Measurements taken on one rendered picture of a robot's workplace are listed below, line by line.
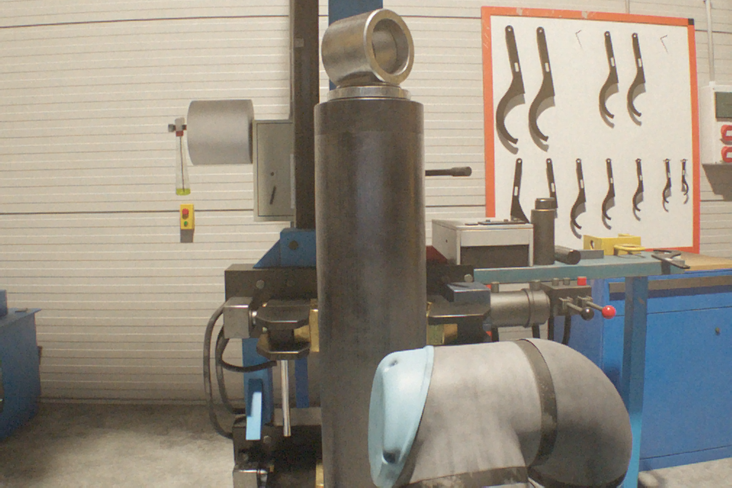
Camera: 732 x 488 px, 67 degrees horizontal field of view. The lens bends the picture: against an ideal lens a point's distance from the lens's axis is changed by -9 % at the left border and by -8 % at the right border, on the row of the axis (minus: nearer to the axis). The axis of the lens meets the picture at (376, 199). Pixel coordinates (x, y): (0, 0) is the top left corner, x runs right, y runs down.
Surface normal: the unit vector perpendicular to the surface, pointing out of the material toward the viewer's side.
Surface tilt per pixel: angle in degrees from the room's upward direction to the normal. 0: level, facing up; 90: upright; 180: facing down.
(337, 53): 99
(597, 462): 106
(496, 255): 90
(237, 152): 131
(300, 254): 90
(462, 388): 51
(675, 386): 90
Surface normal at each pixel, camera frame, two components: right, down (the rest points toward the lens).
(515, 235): 0.09, 0.02
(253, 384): 0.06, -0.62
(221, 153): 0.07, 0.68
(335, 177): -0.56, 0.03
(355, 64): -0.57, 0.54
